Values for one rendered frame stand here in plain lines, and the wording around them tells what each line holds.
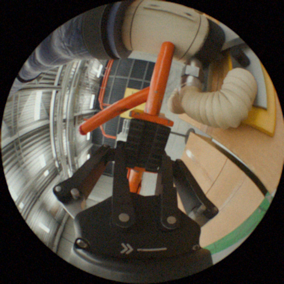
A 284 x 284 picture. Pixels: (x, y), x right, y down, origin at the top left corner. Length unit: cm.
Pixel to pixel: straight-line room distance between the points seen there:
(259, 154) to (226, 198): 54
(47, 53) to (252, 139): 40
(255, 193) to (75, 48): 75
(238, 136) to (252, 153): 4
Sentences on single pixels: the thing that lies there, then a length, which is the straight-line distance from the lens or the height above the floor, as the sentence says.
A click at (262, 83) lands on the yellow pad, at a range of 15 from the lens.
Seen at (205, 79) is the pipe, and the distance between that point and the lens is 21.
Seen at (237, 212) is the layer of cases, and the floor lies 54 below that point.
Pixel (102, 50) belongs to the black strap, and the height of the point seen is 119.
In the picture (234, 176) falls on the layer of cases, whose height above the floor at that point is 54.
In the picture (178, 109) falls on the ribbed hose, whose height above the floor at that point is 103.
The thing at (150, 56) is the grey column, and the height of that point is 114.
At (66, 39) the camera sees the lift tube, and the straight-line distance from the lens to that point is 22.
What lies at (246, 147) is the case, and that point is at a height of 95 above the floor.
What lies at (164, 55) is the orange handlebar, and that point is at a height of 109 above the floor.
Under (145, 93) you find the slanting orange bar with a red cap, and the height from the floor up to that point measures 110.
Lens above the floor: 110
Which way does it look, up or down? 5 degrees down
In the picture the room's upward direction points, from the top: 78 degrees counter-clockwise
